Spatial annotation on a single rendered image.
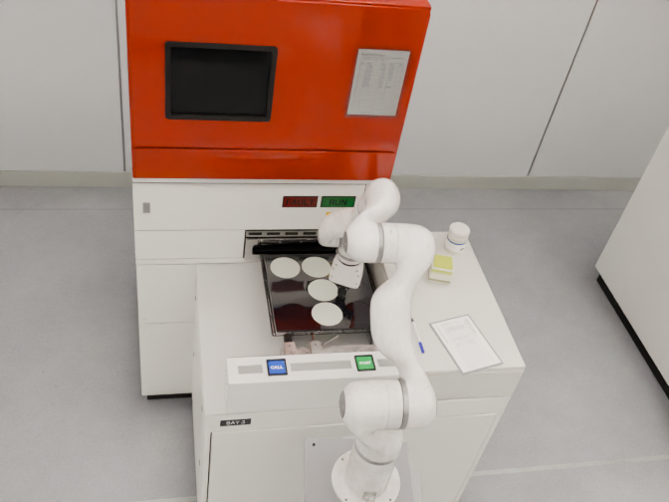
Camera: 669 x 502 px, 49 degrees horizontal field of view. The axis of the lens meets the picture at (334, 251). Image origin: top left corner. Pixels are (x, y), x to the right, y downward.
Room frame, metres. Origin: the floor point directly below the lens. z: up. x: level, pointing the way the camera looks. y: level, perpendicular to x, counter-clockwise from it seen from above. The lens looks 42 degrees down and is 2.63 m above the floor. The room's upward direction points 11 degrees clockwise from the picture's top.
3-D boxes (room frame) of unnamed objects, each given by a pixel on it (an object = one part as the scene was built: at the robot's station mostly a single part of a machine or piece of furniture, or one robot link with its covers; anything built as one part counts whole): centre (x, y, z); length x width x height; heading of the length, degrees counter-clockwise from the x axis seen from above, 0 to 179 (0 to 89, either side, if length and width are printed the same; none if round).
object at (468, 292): (1.77, -0.38, 0.89); 0.62 x 0.35 x 0.14; 18
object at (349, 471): (1.11, -0.21, 0.93); 0.19 x 0.19 x 0.18
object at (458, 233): (2.01, -0.41, 1.01); 0.07 x 0.07 x 0.10
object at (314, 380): (1.38, -0.03, 0.89); 0.55 x 0.09 x 0.14; 108
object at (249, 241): (1.94, 0.10, 0.89); 0.44 x 0.02 x 0.10; 108
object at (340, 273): (1.73, -0.05, 1.03); 0.10 x 0.07 x 0.11; 82
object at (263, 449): (1.67, -0.09, 0.41); 0.97 x 0.64 x 0.82; 108
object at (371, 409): (1.10, -0.17, 1.14); 0.19 x 0.12 x 0.24; 104
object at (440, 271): (1.85, -0.36, 1.00); 0.07 x 0.07 x 0.07; 3
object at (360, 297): (1.74, 0.02, 0.90); 0.34 x 0.34 x 0.01; 18
